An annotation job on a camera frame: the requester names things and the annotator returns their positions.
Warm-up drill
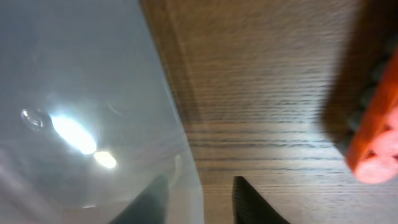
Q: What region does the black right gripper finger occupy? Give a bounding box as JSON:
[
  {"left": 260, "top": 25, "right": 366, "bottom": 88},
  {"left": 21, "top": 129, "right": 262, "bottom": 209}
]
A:
[{"left": 232, "top": 176, "right": 290, "bottom": 224}]

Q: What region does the orange perforated plastic bar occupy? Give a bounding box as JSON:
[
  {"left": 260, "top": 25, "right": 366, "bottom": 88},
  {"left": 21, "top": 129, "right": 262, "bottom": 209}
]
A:
[{"left": 346, "top": 49, "right": 397, "bottom": 184}]

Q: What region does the clear plastic storage container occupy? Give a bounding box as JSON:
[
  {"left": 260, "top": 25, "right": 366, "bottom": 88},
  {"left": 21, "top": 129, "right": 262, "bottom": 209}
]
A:
[{"left": 1, "top": 0, "right": 205, "bottom": 223}]

